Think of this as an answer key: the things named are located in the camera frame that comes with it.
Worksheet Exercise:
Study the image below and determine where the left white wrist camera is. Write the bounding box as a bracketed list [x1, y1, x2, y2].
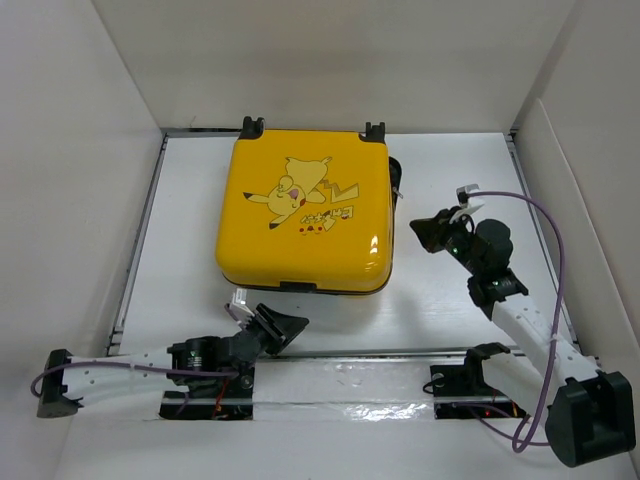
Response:
[224, 288, 254, 329]

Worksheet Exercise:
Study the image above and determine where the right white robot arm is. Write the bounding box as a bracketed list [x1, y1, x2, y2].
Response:
[410, 207, 636, 467]

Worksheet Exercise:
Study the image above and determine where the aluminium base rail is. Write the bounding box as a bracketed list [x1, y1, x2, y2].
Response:
[107, 344, 581, 416]

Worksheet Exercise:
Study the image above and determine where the yellow hard-shell suitcase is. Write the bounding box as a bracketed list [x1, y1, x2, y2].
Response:
[215, 116, 402, 295]

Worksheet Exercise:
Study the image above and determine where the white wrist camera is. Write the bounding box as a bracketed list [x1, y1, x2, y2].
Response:
[449, 184, 484, 224]
[224, 288, 254, 329]

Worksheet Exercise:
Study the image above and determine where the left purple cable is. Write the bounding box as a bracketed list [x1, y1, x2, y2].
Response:
[30, 302, 246, 416]

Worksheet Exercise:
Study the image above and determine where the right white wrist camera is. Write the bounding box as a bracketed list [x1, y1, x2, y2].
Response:
[449, 184, 484, 224]

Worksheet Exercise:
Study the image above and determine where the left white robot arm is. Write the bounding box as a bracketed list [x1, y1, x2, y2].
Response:
[30, 300, 309, 420]

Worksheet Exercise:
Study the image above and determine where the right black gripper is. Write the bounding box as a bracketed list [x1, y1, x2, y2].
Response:
[408, 205, 483, 276]

